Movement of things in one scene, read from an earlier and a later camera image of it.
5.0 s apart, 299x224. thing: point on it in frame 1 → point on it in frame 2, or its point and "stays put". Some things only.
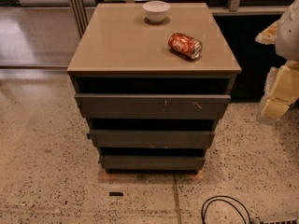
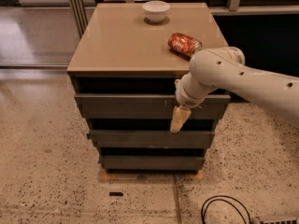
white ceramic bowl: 156,10 stays put
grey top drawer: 154,106 stays put
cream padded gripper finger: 281,91 → 179,118
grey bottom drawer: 152,162 stays put
